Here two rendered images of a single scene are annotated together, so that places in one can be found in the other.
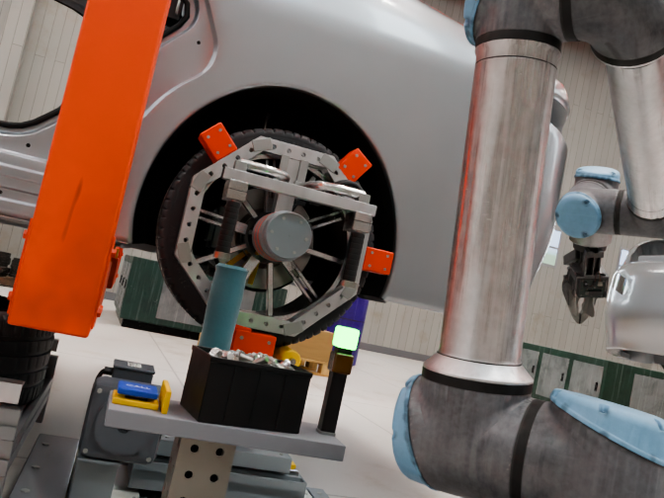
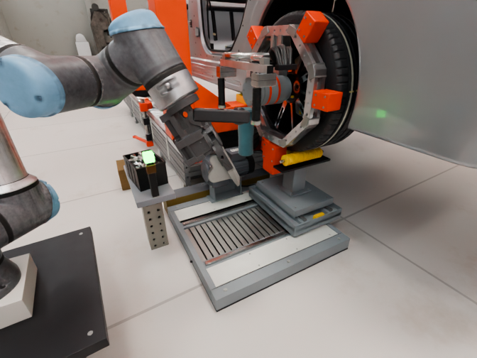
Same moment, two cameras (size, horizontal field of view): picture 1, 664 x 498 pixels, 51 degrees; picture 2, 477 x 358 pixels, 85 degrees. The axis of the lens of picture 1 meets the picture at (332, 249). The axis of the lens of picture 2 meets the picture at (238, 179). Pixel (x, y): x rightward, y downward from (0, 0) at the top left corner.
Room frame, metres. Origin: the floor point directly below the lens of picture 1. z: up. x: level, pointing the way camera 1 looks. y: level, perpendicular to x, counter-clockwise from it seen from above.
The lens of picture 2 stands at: (1.53, -1.10, 1.07)
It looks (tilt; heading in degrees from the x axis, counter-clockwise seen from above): 28 degrees down; 77
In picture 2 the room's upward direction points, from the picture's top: straight up
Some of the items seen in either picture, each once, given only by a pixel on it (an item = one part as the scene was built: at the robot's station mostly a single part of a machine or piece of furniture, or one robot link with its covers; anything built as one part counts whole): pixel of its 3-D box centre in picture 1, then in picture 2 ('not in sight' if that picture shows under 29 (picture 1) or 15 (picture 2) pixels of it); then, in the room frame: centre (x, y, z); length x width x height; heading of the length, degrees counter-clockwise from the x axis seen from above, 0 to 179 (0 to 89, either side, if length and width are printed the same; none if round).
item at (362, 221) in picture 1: (357, 221); (263, 79); (1.86, -0.05, 0.93); 0.09 x 0.05 x 0.05; 16
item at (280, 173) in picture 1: (264, 162); (248, 47); (1.87, 0.23, 1.03); 0.19 x 0.18 x 0.11; 16
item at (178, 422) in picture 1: (224, 425); (147, 180); (1.32, 0.13, 0.44); 0.43 x 0.17 x 0.03; 106
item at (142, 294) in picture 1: (194, 300); not in sight; (8.06, 1.43, 0.36); 1.81 x 1.68 x 0.71; 19
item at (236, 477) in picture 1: (212, 466); (291, 201); (2.18, 0.21, 0.13); 0.50 x 0.36 x 0.10; 106
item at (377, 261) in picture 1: (373, 261); (326, 100); (2.11, -0.13, 0.85); 0.09 x 0.08 x 0.07; 106
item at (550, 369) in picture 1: (608, 391); not in sight; (8.14, -3.50, 0.35); 1.78 x 1.69 x 0.70; 17
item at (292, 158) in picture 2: (282, 355); (302, 156); (2.14, 0.08, 0.51); 0.29 x 0.06 x 0.06; 16
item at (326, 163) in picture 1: (275, 237); (278, 89); (2.01, 0.17, 0.85); 0.54 x 0.07 x 0.54; 106
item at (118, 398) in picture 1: (134, 399); not in sight; (1.28, 0.29, 0.45); 0.08 x 0.08 x 0.01; 16
